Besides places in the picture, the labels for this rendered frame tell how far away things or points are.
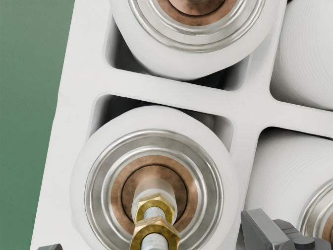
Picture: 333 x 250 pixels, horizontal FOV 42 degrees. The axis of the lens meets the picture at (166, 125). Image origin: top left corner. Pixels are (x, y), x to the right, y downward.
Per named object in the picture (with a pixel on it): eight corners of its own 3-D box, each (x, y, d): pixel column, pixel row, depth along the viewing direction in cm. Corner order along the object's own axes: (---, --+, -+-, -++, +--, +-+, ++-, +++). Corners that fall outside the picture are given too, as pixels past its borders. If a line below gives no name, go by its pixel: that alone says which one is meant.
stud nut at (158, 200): (127, 211, 21) (126, 216, 20) (152, 185, 21) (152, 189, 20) (156, 239, 21) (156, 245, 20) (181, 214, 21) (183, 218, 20)
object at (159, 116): (100, 199, 42) (59, 276, 24) (108, 99, 41) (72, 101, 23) (199, 207, 42) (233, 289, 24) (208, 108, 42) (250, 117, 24)
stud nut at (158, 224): (121, 236, 17) (119, 244, 16) (151, 205, 17) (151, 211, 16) (157, 271, 17) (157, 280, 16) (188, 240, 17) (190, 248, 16)
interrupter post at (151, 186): (131, 215, 24) (127, 234, 21) (134, 172, 24) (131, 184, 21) (174, 218, 24) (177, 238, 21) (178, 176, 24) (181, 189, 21)
